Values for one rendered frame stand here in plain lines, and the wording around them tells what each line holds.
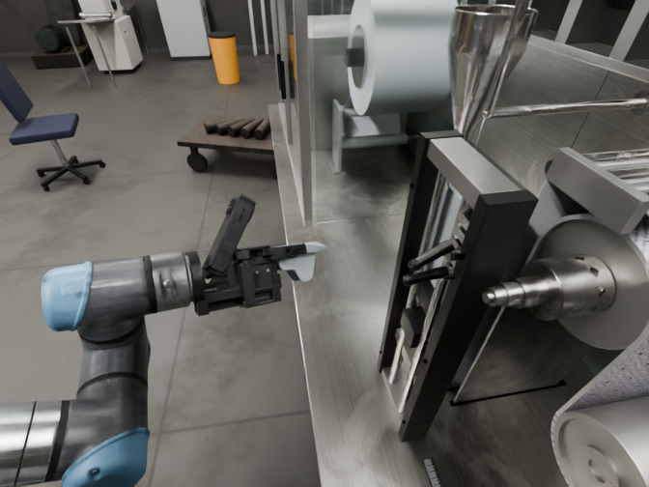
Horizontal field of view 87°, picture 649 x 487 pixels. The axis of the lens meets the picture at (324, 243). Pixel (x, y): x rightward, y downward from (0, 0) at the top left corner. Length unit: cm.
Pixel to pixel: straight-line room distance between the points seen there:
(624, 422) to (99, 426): 55
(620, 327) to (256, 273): 41
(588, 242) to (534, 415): 49
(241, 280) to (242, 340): 151
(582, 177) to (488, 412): 55
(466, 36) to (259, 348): 164
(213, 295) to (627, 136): 76
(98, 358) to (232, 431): 130
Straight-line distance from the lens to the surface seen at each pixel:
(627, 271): 44
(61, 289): 47
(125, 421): 47
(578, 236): 47
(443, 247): 37
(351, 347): 85
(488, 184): 37
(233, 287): 50
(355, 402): 79
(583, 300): 43
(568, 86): 96
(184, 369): 198
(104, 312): 47
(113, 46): 726
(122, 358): 51
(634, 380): 54
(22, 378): 236
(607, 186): 39
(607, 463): 53
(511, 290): 40
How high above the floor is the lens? 161
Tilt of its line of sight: 40 degrees down
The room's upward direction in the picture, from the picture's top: straight up
